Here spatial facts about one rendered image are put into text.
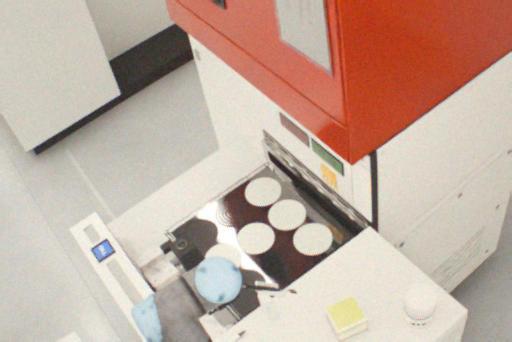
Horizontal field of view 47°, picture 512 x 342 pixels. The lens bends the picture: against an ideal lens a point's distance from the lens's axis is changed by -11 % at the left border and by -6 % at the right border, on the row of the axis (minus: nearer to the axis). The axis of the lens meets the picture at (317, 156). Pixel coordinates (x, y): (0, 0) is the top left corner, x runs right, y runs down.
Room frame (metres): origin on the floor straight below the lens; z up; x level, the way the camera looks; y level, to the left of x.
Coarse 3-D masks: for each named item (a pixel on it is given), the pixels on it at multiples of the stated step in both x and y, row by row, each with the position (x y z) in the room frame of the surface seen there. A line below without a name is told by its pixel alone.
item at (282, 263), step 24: (264, 168) 1.19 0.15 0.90; (240, 192) 1.12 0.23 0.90; (288, 192) 1.09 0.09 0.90; (216, 216) 1.04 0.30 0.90; (240, 216) 1.03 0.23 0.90; (264, 216) 1.02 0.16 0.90; (312, 216) 1.00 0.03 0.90; (192, 240) 0.97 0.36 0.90; (216, 240) 0.96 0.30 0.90; (288, 240) 0.94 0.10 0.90; (336, 240) 0.92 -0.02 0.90; (240, 264) 0.88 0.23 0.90; (264, 264) 0.87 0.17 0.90; (288, 264) 0.86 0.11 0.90; (312, 264) 0.85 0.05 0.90; (240, 288) 0.80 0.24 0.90; (240, 312) 0.73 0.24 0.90
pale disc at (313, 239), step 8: (312, 224) 0.98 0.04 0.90; (320, 224) 0.97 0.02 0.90; (296, 232) 0.96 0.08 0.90; (304, 232) 0.96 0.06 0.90; (312, 232) 0.95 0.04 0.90; (320, 232) 0.95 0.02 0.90; (328, 232) 0.95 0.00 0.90; (296, 240) 0.93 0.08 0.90; (304, 240) 0.93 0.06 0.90; (312, 240) 0.93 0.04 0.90; (320, 240) 0.92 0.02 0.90; (328, 240) 0.92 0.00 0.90; (296, 248) 0.91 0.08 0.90; (304, 248) 0.90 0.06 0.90; (312, 248) 0.90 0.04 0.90; (320, 248) 0.90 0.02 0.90
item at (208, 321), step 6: (156, 264) 0.91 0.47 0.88; (162, 264) 0.91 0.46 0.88; (168, 264) 0.91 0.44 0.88; (150, 270) 0.90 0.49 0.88; (156, 270) 0.90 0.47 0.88; (144, 276) 0.89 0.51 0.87; (150, 276) 0.88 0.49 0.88; (204, 318) 0.74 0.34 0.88; (210, 318) 0.73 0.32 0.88; (204, 324) 0.72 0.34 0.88; (210, 324) 0.72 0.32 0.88; (216, 324) 0.72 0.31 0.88; (210, 330) 0.70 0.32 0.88; (216, 330) 0.70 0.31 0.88
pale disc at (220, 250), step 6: (216, 246) 0.94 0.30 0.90; (222, 246) 0.94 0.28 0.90; (228, 246) 0.94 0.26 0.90; (234, 246) 0.94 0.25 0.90; (210, 252) 0.92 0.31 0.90; (216, 252) 0.92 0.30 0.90; (222, 252) 0.92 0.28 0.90; (228, 252) 0.92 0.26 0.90; (234, 252) 0.92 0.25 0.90; (228, 258) 0.90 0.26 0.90; (234, 258) 0.90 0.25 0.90; (240, 258) 0.90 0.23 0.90
